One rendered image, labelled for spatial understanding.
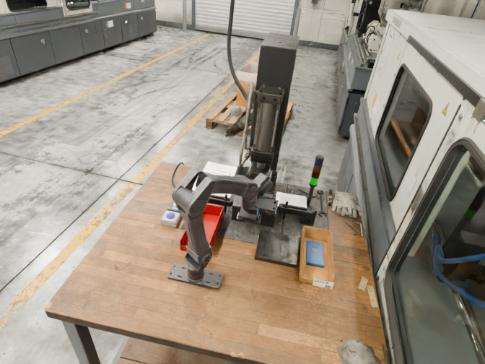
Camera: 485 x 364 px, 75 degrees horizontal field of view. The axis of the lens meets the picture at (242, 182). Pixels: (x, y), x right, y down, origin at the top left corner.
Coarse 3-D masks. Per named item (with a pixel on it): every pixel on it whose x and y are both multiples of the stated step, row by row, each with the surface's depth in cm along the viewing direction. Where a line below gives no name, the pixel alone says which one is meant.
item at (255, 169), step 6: (258, 162) 130; (240, 168) 138; (246, 168) 139; (252, 168) 131; (258, 168) 132; (264, 168) 132; (270, 168) 135; (240, 174) 135; (246, 174) 135; (252, 174) 129; (258, 174) 129; (270, 174) 134; (276, 174) 137
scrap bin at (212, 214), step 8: (208, 208) 146; (216, 208) 145; (208, 216) 146; (216, 216) 147; (208, 224) 142; (216, 224) 134; (184, 232) 129; (208, 232) 138; (216, 232) 135; (184, 240) 130; (208, 240) 134; (184, 248) 128
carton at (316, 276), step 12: (312, 228) 136; (300, 240) 139; (324, 240) 139; (300, 252) 131; (324, 252) 134; (300, 264) 124; (324, 264) 128; (300, 276) 119; (312, 276) 123; (324, 276) 123
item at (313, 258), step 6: (306, 240) 138; (312, 240) 138; (306, 246) 135; (312, 246) 135; (318, 246) 136; (306, 252) 132; (312, 252) 133; (318, 252) 133; (306, 258) 130; (312, 258) 130; (318, 258) 130; (306, 264) 127; (312, 264) 126; (318, 264) 124
